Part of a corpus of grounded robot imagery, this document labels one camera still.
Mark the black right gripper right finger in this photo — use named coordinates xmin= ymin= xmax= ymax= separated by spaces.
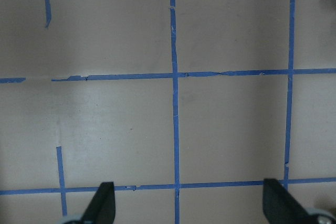
xmin=263 ymin=178 xmax=314 ymax=224

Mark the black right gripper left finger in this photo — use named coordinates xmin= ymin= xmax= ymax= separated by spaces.
xmin=81 ymin=182 xmax=116 ymax=224

